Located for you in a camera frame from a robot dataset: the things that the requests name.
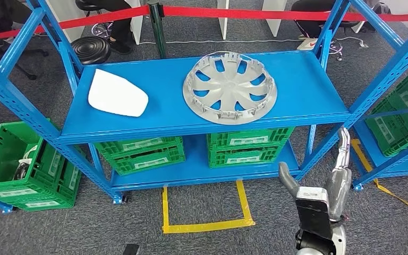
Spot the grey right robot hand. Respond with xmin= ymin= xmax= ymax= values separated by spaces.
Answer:
xmin=278 ymin=126 xmax=353 ymax=222

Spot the silver wheel hubcap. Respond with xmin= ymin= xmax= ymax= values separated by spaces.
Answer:
xmin=182 ymin=52 xmax=278 ymax=125

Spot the yellow floor tape line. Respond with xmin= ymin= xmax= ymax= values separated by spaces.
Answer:
xmin=350 ymin=138 xmax=408 ymax=214

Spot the yellow floor tape square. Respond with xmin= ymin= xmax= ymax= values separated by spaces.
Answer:
xmin=161 ymin=179 xmax=257 ymax=235

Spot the white desk panel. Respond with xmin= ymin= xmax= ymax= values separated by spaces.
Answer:
xmin=262 ymin=0 xmax=287 ymax=38
xmin=44 ymin=0 xmax=86 ymax=44
xmin=124 ymin=0 xmax=144 ymax=46
xmin=217 ymin=0 xmax=230 ymax=40

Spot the red barrier belt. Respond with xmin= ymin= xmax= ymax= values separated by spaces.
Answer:
xmin=162 ymin=6 xmax=408 ymax=22
xmin=0 ymin=5 xmax=150 ymax=43

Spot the white plastic mirror cover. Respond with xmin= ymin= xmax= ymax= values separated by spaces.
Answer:
xmin=88 ymin=69 xmax=149 ymax=118

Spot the black ribbed round stool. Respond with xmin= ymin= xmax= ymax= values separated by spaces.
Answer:
xmin=71 ymin=36 xmax=112 ymax=66

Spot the green open plastic crate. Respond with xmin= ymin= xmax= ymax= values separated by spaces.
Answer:
xmin=0 ymin=121 xmax=80 ymax=202

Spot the black office chair base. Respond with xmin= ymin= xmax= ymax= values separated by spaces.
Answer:
xmin=0 ymin=40 xmax=49 ymax=81

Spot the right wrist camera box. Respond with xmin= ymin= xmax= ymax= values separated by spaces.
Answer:
xmin=294 ymin=186 xmax=335 ymax=242

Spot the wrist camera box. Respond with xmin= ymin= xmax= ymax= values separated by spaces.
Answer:
xmin=294 ymin=186 xmax=335 ymax=242
xmin=122 ymin=243 xmax=141 ymax=255

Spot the white floor cable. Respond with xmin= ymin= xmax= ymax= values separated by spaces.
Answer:
xmin=139 ymin=35 xmax=367 ymax=48

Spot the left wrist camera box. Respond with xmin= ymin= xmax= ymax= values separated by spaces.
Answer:
xmin=122 ymin=243 xmax=141 ymax=255

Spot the white cable bundle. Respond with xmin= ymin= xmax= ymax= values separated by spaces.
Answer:
xmin=12 ymin=144 xmax=39 ymax=182

